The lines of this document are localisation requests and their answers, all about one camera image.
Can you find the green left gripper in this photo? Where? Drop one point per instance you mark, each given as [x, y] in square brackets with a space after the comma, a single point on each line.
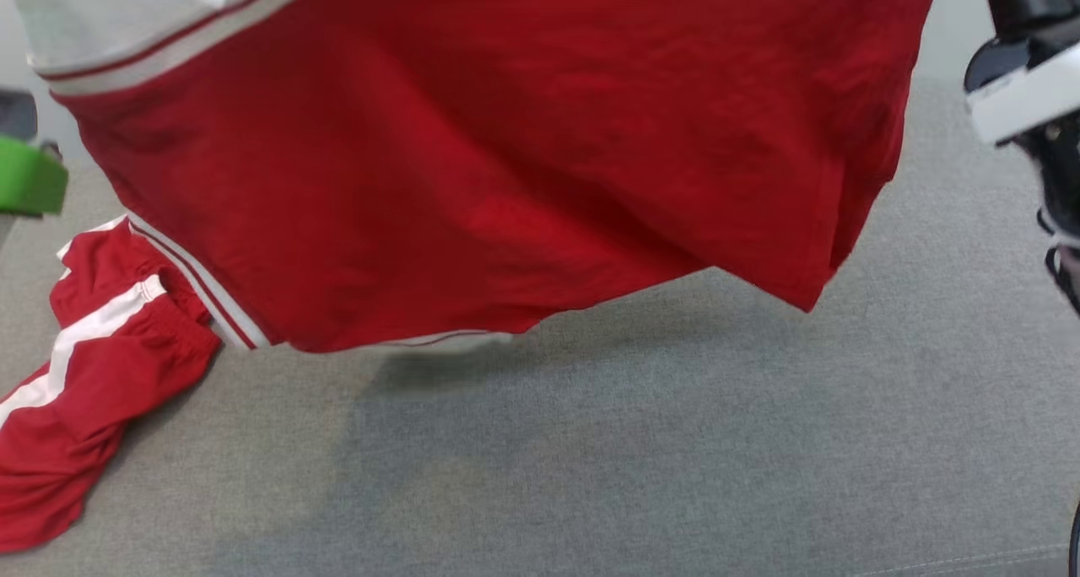
[25, 176]

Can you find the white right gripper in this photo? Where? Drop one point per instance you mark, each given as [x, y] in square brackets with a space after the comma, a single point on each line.
[1029, 96]

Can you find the red shorts wide white stripe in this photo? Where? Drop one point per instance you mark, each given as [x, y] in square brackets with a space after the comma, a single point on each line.
[101, 374]

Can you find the red shirt thin white stripes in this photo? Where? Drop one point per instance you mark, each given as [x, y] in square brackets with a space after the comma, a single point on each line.
[506, 138]

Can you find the grey fabric sofa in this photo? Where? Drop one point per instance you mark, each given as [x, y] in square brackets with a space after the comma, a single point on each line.
[675, 442]

